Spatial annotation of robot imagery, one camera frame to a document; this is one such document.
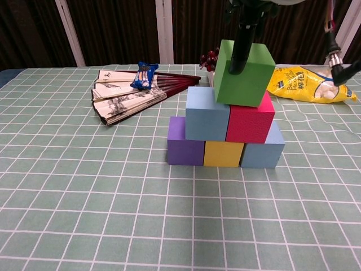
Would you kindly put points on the magenta foam cube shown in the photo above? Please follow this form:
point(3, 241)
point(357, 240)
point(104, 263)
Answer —
point(248, 124)

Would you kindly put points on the white metal frame post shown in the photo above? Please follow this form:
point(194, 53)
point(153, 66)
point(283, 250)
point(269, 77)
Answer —
point(348, 25)
point(70, 34)
point(164, 31)

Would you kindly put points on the blue snack packet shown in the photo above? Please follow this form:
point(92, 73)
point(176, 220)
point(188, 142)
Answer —
point(142, 77)

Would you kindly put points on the painted paper folding fan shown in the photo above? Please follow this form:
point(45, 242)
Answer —
point(118, 104)

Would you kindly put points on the yellow marshmallow bag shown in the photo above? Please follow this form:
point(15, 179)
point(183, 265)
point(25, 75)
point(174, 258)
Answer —
point(299, 87)

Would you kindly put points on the yellow foam cube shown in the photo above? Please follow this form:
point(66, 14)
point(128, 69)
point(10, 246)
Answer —
point(222, 153)

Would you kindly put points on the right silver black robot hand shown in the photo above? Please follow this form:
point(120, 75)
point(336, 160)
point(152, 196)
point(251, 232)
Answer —
point(242, 42)

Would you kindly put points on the green foam cube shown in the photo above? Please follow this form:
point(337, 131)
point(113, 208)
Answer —
point(242, 87)

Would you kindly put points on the purple foam cube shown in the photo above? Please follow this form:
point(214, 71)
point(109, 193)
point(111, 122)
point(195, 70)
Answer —
point(183, 152)

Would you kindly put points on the dark red grape bunch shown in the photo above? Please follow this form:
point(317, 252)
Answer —
point(208, 60)

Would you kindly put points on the white paper box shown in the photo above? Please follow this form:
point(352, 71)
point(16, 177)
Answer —
point(211, 79)

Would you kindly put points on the dark pleated curtain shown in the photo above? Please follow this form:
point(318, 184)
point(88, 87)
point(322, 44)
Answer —
point(118, 28)

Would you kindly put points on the green checked tablecloth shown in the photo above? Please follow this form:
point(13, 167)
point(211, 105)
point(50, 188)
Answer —
point(141, 211)

